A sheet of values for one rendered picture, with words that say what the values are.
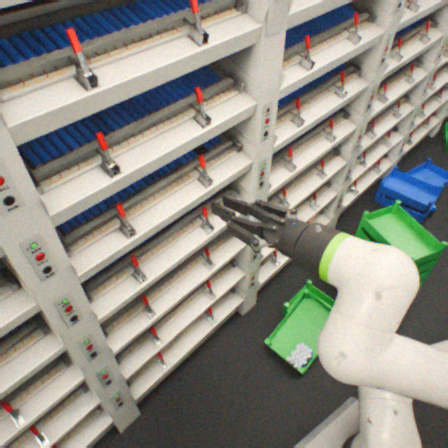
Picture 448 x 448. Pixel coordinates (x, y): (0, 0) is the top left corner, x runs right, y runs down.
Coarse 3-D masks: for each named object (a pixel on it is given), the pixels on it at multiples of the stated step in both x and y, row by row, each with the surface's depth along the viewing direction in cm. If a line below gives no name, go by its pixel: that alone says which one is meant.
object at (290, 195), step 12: (324, 156) 175; (336, 156) 179; (348, 156) 177; (312, 168) 171; (324, 168) 174; (336, 168) 176; (300, 180) 166; (312, 180) 169; (324, 180) 171; (276, 192) 158; (288, 192) 162; (300, 192) 164; (312, 192) 170; (276, 204) 157; (288, 204) 157
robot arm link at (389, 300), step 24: (336, 240) 64; (360, 240) 64; (336, 264) 62; (360, 264) 60; (384, 264) 58; (408, 264) 58; (336, 288) 65; (360, 288) 59; (384, 288) 57; (408, 288) 57; (360, 312) 59; (384, 312) 58
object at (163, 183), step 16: (224, 144) 115; (192, 160) 109; (208, 160) 112; (176, 176) 105; (192, 176) 108; (144, 192) 100; (112, 208) 95; (128, 208) 98; (96, 224) 92; (64, 240) 88
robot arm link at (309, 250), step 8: (312, 224) 68; (320, 224) 69; (304, 232) 67; (312, 232) 67; (320, 232) 66; (328, 232) 66; (336, 232) 66; (304, 240) 66; (312, 240) 66; (320, 240) 65; (328, 240) 64; (296, 248) 67; (304, 248) 66; (312, 248) 65; (320, 248) 64; (296, 256) 68; (304, 256) 66; (312, 256) 65; (320, 256) 64; (296, 264) 69; (304, 264) 67; (312, 264) 66; (312, 272) 67
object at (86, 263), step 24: (240, 144) 115; (216, 168) 112; (240, 168) 114; (168, 192) 104; (192, 192) 106; (120, 216) 97; (144, 216) 99; (168, 216) 100; (120, 240) 94; (144, 240) 100; (72, 264) 83; (96, 264) 89
